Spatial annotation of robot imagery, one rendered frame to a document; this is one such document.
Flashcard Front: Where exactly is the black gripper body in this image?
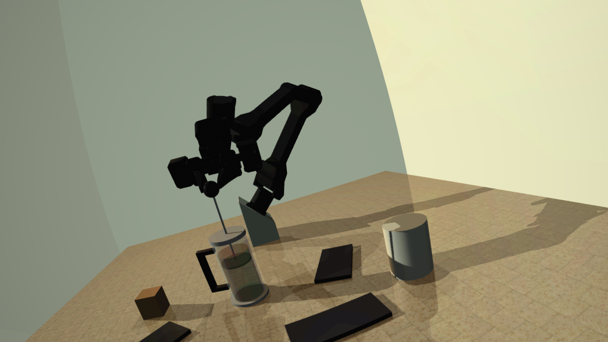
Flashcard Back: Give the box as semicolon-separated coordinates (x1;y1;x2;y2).
168;139;263;189

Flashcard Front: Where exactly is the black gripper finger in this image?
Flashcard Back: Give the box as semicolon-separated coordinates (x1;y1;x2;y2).
217;150;242;189
186;158;207;193

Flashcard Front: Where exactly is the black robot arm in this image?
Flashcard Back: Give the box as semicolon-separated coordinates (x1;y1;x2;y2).
195;82;322;216

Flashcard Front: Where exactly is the glass french press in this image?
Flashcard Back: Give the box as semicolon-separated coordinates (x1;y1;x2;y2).
196;180;269;307

